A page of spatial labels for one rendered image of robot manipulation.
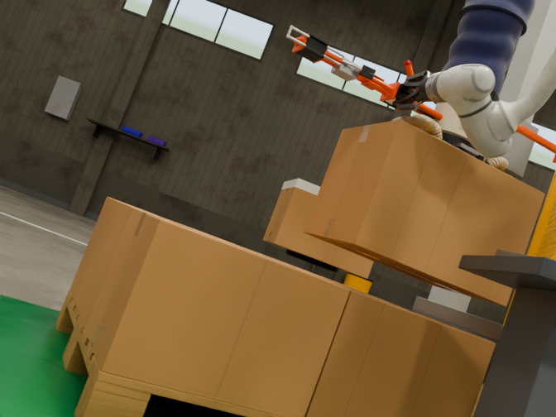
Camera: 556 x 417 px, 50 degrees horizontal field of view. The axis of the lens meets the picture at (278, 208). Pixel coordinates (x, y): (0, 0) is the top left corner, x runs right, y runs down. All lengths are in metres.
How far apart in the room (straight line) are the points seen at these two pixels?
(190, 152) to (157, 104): 1.07
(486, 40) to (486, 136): 0.49
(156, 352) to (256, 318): 0.28
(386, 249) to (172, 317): 0.67
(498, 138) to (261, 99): 9.46
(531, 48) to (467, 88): 2.16
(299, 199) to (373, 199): 1.67
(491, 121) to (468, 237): 0.40
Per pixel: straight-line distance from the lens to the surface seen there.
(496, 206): 2.03
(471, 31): 2.22
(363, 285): 10.32
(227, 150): 10.92
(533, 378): 1.49
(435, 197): 1.89
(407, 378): 1.94
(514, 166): 3.62
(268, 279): 1.62
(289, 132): 10.97
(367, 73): 1.93
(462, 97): 1.74
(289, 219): 3.40
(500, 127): 1.79
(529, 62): 3.81
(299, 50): 1.89
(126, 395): 1.60
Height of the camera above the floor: 0.56
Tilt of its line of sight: 4 degrees up
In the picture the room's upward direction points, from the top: 21 degrees clockwise
